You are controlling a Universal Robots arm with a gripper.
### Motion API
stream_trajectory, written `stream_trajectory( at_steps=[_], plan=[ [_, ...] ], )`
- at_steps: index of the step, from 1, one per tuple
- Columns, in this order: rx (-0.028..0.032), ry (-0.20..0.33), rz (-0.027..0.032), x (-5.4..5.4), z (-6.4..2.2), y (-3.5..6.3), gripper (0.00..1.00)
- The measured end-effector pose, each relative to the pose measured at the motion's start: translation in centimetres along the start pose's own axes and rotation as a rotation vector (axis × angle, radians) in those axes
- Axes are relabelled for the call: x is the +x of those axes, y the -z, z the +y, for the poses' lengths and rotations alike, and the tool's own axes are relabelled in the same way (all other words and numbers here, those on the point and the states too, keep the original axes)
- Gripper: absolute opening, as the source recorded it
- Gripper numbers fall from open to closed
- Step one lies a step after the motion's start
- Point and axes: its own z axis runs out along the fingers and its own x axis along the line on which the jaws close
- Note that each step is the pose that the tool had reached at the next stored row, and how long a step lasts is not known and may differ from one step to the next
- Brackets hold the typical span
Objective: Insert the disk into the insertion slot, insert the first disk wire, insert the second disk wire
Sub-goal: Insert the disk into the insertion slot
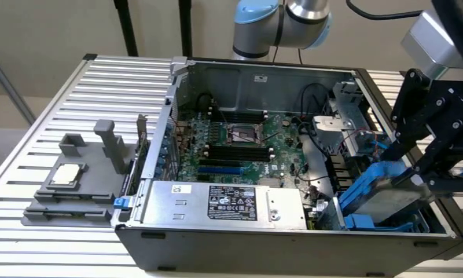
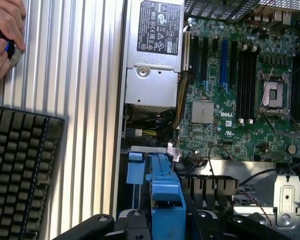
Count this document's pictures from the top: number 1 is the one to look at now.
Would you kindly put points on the silver CPU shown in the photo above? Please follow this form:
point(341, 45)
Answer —
point(68, 173)

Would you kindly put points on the black expansion slot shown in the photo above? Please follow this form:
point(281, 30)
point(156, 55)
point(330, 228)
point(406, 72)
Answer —
point(220, 163)

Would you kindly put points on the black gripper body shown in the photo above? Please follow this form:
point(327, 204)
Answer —
point(457, 113)

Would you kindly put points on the blue case latch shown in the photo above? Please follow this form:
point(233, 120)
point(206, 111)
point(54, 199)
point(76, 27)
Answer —
point(121, 202)

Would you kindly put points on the black RAM slot bank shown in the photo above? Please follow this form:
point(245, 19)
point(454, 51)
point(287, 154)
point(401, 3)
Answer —
point(238, 153)
point(241, 115)

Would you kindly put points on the graphics card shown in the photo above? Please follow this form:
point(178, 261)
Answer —
point(140, 150)

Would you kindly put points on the white case sticker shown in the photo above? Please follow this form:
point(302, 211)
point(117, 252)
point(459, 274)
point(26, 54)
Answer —
point(259, 78)

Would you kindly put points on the green motherboard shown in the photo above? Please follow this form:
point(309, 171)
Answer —
point(254, 171)

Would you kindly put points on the grey parts rack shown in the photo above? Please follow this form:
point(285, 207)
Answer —
point(104, 162)

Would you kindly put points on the blue expansion slot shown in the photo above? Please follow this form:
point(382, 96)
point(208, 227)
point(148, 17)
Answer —
point(220, 170)

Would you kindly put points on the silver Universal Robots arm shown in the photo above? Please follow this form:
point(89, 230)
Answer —
point(293, 26)

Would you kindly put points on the blue plastic disk bay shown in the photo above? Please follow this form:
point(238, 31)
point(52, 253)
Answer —
point(366, 223)

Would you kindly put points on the black open PC case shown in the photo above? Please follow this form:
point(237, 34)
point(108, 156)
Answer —
point(277, 252)

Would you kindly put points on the grey metal frame leg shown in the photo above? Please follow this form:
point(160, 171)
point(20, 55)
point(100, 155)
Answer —
point(6, 84)

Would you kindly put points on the CPU socket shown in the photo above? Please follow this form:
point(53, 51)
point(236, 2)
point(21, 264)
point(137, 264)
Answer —
point(244, 132)

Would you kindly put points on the silver power supply unit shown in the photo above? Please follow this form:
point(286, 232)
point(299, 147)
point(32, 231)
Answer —
point(200, 208)

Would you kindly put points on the metal disk bay cage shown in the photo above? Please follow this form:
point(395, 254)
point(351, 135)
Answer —
point(347, 113)

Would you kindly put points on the RAM stick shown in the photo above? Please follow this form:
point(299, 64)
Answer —
point(65, 215)

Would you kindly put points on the silver chipset heatsink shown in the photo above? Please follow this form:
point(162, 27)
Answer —
point(271, 182)

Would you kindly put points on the black vertical post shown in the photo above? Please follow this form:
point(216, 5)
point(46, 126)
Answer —
point(128, 26)
point(185, 26)

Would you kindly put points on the disk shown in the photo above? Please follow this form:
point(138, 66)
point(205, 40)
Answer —
point(386, 199)

